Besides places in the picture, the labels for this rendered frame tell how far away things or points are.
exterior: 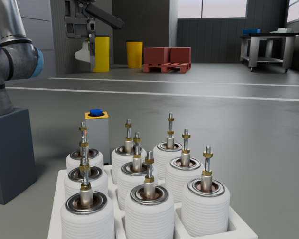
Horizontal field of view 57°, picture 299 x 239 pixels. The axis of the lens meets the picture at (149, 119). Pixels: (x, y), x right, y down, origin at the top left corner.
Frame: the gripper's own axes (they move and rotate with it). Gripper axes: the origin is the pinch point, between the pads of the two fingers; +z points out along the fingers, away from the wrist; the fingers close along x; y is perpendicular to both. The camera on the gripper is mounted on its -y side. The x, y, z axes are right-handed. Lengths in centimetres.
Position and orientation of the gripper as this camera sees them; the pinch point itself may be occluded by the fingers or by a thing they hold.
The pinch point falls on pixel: (93, 67)
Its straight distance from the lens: 87.4
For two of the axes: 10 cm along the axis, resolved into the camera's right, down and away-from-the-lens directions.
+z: 0.0, 9.6, 2.6
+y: -9.7, 0.6, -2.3
